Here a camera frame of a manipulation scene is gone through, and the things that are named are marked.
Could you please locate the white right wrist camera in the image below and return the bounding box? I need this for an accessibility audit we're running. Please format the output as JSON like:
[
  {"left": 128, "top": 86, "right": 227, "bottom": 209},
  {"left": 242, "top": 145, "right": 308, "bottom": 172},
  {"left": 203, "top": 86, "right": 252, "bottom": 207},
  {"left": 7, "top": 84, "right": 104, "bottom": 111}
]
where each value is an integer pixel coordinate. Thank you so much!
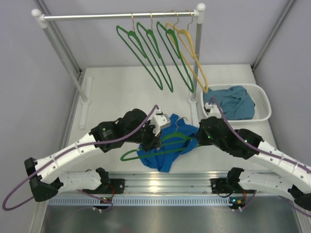
[{"left": 204, "top": 102, "right": 222, "bottom": 118}]

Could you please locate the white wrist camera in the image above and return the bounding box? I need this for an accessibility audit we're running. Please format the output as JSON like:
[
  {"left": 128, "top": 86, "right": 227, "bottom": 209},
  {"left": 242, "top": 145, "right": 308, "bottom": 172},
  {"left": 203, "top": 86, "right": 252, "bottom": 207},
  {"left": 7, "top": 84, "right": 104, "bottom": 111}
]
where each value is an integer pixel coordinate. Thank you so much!
[
  {"left": 150, "top": 109, "right": 171, "bottom": 136},
  {"left": 204, "top": 102, "right": 222, "bottom": 118}
]

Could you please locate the white laundry basket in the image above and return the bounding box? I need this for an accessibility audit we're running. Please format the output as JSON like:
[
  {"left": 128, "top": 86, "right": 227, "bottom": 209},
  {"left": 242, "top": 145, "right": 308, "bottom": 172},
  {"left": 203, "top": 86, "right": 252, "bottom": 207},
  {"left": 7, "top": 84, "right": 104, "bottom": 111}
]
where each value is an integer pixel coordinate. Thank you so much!
[{"left": 200, "top": 83, "right": 271, "bottom": 123}]

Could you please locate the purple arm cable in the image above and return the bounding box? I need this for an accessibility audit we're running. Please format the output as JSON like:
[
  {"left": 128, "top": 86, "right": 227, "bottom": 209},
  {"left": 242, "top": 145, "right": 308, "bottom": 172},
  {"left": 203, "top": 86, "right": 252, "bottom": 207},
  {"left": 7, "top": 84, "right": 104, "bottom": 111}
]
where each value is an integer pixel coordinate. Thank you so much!
[
  {"left": 210, "top": 97, "right": 311, "bottom": 216},
  {"left": 2, "top": 104, "right": 161, "bottom": 211}
]

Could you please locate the green hanger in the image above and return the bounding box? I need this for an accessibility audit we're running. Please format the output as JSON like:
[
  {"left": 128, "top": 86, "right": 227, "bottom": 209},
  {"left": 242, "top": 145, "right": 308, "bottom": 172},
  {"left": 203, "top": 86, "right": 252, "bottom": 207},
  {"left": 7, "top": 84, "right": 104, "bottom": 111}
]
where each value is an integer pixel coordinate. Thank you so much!
[
  {"left": 116, "top": 15, "right": 163, "bottom": 90},
  {"left": 120, "top": 117, "right": 204, "bottom": 162},
  {"left": 136, "top": 15, "right": 174, "bottom": 93},
  {"left": 156, "top": 21, "right": 194, "bottom": 93}
]

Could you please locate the blue tank top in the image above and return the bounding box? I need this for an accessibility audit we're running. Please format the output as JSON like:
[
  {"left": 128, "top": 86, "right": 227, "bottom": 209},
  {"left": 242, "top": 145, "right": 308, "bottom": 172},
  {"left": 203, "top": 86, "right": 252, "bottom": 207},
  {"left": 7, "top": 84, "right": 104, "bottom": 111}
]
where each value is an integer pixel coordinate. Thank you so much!
[{"left": 137, "top": 114, "right": 198, "bottom": 173}]

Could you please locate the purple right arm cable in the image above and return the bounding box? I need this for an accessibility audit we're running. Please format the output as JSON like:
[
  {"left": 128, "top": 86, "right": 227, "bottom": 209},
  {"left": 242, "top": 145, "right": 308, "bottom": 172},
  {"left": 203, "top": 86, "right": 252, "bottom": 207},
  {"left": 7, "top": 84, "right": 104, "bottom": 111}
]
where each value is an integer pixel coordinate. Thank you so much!
[{"left": 210, "top": 97, "right": 311, "bottom": 216}]

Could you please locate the yellow hanger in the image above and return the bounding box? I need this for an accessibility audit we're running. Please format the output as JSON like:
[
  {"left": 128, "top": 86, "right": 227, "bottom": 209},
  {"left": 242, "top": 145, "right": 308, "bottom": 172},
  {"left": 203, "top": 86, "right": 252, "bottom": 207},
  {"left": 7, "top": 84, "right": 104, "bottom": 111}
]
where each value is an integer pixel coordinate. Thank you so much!
[{"left": 165, "top": 10, "right": 208, "bottom": 93}]

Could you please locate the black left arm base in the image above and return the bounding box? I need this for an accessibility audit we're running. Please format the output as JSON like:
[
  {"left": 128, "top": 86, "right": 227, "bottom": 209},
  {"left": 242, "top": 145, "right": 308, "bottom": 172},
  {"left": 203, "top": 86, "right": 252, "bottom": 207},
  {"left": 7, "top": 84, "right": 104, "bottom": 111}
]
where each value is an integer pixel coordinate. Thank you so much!
[{"left": 96, "top": 179, "right": 125, "bottom": 194}]

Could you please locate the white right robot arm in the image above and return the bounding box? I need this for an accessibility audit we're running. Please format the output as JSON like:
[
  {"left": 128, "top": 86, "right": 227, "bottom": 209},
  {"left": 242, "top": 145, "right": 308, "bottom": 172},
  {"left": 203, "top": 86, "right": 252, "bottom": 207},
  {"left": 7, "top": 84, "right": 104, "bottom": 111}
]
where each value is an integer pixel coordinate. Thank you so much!
[{"left": 195, "top": 116, "right": 311, "bottom": 211}]

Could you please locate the light blue garment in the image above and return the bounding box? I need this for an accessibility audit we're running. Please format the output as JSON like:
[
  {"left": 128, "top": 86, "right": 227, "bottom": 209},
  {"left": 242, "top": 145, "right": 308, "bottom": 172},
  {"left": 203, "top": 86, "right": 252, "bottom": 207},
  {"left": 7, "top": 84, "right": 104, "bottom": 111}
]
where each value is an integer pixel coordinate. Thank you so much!
[{"left": 203, "top": 85, "right": 255, "bottom": 120}]

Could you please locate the aluminium mounting rail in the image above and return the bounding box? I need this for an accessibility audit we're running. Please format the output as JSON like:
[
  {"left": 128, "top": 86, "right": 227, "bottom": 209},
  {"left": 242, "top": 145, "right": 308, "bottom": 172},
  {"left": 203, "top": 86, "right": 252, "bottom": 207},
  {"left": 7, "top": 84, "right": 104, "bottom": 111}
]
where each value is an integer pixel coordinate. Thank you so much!
[{"left": 109, "top": 171, "right": 228, "bottom": 196}]

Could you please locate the perforated cable duct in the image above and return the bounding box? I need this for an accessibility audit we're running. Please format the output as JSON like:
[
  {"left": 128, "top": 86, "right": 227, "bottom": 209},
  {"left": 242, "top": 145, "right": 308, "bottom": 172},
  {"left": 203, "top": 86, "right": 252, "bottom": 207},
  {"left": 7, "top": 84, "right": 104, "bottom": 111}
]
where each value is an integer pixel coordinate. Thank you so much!
[{"left": 48, "top": 196, "right": 243, "bottom": 206}]

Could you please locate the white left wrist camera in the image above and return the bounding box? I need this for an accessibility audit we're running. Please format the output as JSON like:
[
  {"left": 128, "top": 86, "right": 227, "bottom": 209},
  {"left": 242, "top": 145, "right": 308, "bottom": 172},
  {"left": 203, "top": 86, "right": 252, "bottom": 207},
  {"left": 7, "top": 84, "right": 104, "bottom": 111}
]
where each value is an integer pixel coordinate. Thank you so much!
[{"left": 150, "top": 109, "right": 171, "bottom": 136}]

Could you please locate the silver clothes rack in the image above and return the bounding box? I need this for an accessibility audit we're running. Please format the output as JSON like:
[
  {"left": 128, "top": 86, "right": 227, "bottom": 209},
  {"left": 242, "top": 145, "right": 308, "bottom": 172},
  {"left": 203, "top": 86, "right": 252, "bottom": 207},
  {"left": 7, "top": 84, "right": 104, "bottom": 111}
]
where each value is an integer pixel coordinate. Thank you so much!
[{"left": 31, "top": 2, "right": 207, "bottom": 129}]

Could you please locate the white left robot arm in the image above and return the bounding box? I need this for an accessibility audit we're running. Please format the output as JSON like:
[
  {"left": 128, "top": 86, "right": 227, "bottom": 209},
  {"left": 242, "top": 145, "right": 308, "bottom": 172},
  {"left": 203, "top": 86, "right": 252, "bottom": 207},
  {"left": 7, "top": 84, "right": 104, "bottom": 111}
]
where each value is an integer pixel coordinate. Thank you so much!
[{"left": 24, "top": 109, "right": 170, "bottom": 202}]

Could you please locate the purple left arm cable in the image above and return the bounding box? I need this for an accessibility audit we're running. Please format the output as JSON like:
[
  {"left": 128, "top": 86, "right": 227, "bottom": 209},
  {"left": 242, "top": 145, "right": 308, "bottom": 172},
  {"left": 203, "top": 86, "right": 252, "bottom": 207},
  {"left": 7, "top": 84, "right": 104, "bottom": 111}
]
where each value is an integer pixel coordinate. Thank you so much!
[{"left": 2, "top": 104, "right": 161, "bottom": 211}]

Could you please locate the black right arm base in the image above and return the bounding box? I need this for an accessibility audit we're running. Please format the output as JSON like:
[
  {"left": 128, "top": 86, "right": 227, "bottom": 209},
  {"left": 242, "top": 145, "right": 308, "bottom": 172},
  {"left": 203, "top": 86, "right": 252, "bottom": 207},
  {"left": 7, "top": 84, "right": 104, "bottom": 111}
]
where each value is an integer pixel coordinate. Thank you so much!
[{"left": 210, "top": 178, "right": 243, "bottom": 198}]

